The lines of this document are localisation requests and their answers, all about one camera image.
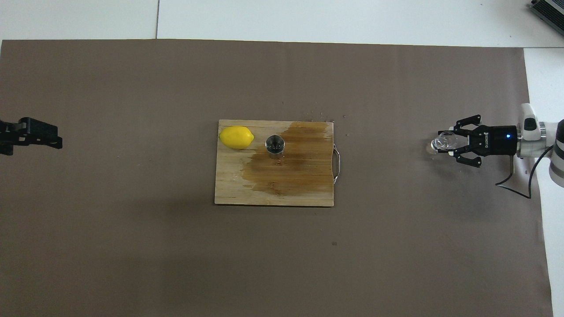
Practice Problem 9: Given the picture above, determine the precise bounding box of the steel double jigger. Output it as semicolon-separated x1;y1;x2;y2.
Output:
264;135;285;158

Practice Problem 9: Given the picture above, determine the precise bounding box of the small clear glass cup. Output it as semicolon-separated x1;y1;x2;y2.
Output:
425;131;461;155

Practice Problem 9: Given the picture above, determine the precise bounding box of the grey finned metal device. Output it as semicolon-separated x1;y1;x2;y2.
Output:
530;0;564;37

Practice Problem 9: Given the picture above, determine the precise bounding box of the wooden cutting board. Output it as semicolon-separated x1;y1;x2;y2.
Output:
214;119;341;207

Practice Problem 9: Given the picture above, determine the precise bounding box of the brown paper table mat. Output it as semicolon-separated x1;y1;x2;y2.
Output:
0;39;554;317

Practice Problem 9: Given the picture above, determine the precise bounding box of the yellow lemon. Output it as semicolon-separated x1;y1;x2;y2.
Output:
219;125;255;150

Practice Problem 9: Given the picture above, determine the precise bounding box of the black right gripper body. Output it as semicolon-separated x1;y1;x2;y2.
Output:
471;126;518;157

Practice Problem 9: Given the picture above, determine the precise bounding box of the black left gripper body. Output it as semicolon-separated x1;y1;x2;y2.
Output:
0;121;22;155

